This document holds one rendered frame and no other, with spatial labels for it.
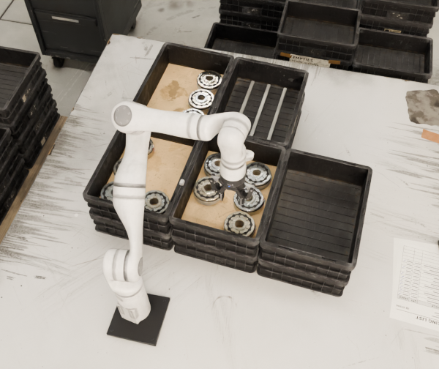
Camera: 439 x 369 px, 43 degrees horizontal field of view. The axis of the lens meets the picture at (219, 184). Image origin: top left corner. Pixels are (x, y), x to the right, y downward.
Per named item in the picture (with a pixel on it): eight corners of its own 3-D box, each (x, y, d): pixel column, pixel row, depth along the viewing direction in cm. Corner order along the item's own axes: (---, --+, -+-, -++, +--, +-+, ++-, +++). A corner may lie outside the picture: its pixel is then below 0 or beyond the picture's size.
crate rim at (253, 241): (257, 247, 172) (258, 243, 170) (167, 223, 176) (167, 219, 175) (286, 151, 194) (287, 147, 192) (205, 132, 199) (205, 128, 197)
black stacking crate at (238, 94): (283, 167, 202) (286, 147, 192) (206, 148, 207) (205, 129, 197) (305, 93, 224) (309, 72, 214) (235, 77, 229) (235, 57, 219)
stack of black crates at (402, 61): (414, 84, 321) (433, 37, 293) (413, 121, 304) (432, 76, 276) (345, 73, 326) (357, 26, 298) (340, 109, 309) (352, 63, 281)
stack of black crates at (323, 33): (345, 72, 326) (361, 9, 290) (340, 109, 309) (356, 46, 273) (279, 62, 332) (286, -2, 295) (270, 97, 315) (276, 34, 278)
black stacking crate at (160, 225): (169, 237, 184) (166, 220, 175) (88, 216, 189) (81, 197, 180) (205, 149, 206) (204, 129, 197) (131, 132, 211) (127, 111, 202)
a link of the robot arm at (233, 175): (254, 154, 162) (255, 141, 157) (244, 184, 156) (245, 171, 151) (224, 148, 164) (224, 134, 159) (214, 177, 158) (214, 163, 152)
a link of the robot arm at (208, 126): (251, 109, 144) (203, 104, 149) (240, 133, 139) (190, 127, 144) (254, 128, 149) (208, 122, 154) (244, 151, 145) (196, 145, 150)
